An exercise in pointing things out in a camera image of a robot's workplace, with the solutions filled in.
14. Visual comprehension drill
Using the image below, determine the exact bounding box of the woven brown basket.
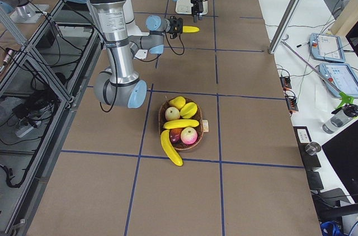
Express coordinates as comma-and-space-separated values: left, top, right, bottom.
158, 100, 204, 151

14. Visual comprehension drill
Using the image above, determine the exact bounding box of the yellow banana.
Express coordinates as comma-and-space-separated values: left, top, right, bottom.
182, 26, 200, 34
160, 130, 183, 167
163, 119, 200, 129

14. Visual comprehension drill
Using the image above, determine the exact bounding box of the upper teach pendant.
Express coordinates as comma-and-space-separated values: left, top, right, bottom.
309, 33, 346, 63

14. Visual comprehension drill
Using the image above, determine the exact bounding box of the teach pendant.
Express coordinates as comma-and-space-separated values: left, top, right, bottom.
309, 33, 346, 63
319, 63, 357, 98

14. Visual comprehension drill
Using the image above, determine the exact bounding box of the pink white apple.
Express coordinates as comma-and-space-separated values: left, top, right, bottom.
181, 127, 197, 145

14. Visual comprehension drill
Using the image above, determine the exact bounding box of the lower teach pendant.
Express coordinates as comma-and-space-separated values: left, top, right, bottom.
319, 63, 357, 98

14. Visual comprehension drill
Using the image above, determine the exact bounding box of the clear water bottle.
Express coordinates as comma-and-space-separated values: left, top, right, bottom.
322, 104, 357, 134

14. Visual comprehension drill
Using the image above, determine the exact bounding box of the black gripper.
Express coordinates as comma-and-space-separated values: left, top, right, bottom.
168, 16, 183, 37
190, 0, 203, 22

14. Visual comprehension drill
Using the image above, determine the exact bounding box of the pale peach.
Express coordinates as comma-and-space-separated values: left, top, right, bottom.
164, 107, 181, 121

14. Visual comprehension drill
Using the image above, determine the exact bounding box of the dark red apple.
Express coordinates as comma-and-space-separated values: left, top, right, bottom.
169, 128, 183, 143

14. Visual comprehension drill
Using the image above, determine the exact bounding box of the cream bear plate tray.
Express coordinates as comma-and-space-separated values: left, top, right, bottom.
175, 0, 208, 15

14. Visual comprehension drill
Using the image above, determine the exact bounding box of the white camera pole base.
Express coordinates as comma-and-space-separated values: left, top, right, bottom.
123, 0, 148, 61

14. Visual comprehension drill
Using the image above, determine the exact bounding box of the aluminium frame post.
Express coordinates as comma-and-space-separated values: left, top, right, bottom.
268, 0, 301, 54

